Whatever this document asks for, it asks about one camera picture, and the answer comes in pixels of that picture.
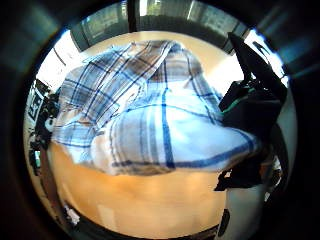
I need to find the blue white plaid shirt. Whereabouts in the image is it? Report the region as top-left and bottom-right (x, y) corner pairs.
(49, 39), (265, 177)

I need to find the white cube with black markers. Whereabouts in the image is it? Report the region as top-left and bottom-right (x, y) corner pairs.
(27, 84), (46, 123)

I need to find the window with dark frame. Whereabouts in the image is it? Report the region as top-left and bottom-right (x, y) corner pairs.
(68, 0), (249, 54)

